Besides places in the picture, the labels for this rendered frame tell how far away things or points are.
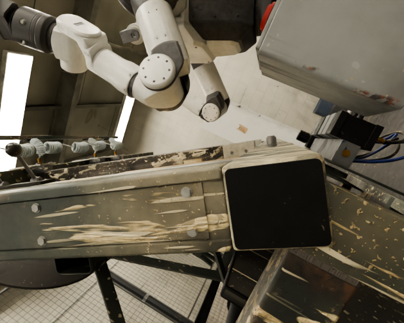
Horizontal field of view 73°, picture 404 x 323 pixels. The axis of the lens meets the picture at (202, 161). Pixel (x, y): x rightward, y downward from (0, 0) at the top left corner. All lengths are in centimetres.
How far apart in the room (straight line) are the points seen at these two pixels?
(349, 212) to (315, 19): 22
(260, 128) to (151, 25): 404
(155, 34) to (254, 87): 542
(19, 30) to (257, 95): 547
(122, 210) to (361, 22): 36
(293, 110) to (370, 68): 564
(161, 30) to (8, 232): 48
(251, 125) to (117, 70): 408
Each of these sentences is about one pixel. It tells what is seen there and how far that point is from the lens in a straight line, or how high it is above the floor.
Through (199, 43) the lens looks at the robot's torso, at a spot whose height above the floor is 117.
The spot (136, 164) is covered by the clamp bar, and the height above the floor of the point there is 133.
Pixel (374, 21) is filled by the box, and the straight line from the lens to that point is 36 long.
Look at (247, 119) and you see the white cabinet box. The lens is 464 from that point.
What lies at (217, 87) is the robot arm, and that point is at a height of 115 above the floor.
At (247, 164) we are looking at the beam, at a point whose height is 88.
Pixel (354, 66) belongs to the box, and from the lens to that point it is 35.
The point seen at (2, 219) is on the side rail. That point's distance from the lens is 55.
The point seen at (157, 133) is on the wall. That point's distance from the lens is 677.
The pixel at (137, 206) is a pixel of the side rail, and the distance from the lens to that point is 39.
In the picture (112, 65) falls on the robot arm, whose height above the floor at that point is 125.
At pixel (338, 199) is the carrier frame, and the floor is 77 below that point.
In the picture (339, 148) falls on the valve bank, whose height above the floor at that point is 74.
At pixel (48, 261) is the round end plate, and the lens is 186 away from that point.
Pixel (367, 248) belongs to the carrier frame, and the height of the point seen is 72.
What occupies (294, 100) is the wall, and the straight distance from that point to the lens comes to 598.
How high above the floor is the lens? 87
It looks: 11 degrees up
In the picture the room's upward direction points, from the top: 64 degrees counter-clockwise
